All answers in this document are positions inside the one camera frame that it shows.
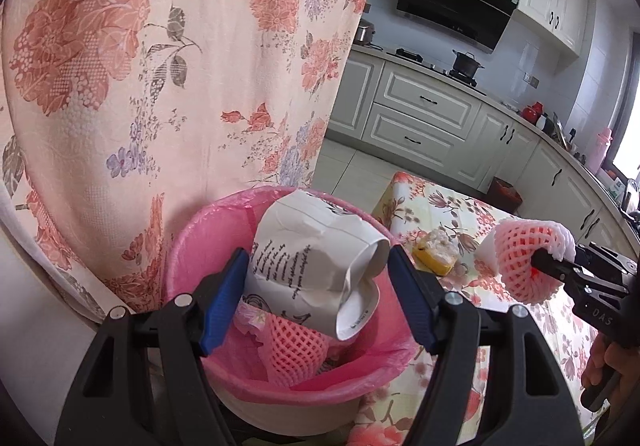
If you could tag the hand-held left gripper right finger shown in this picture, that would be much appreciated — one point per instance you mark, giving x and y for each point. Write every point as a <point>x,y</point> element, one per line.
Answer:
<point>412,306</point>

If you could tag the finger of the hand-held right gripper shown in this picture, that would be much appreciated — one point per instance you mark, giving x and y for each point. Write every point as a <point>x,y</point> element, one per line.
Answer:
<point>552,266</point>

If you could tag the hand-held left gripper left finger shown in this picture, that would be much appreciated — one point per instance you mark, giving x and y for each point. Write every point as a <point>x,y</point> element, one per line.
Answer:
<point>222,306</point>

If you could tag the pink foam fruit net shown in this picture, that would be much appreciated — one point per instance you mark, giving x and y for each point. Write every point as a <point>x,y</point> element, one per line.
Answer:
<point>520,266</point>
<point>292,351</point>

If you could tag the yellow sponge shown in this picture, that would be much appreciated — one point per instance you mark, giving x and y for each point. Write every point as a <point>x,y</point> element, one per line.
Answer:
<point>435,256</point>

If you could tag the pink-lined trash bin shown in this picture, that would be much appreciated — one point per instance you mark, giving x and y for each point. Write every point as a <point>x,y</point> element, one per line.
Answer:
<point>380,366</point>

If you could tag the white paper cup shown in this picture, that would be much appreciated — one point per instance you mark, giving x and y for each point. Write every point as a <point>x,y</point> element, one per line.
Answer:
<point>300,251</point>

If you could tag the round white trash bin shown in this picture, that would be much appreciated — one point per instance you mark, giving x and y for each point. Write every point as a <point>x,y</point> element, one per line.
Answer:
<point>280,418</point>

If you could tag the person's right hand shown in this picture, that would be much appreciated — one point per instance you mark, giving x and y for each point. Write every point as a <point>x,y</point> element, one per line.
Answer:
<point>596,358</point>

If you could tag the floral tablecloth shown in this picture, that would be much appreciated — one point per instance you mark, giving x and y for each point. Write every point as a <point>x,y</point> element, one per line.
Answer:
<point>505,326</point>

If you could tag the red floor bin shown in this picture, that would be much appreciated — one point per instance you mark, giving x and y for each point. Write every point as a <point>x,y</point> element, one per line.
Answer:
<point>505,196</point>

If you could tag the pink thermos bottle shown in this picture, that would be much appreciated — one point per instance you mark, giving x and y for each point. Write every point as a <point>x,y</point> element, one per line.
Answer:
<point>602,150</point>

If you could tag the red kettle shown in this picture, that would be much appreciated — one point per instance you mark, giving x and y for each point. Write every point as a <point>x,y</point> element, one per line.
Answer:
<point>532,111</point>

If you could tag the white base kitchen cabinets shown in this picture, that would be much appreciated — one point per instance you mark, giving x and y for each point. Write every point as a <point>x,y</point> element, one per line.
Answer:
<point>425,120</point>

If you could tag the black cooking pot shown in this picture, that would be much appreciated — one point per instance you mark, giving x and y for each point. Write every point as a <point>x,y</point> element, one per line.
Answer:
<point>467,63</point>

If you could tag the black gas stove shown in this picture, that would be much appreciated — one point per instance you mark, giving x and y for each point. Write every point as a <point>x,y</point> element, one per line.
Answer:
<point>430,65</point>

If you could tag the floral curtain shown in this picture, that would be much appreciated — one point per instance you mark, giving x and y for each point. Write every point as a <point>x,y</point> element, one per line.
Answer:
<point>175,75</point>

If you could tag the silver pressure cooker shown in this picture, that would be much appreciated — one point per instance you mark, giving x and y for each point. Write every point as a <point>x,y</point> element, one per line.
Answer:
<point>365,33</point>

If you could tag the black range hood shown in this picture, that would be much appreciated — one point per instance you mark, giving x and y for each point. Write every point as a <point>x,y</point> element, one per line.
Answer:
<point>450,0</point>

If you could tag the wall socket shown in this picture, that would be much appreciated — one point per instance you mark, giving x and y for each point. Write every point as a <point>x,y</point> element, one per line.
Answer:
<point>530,79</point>

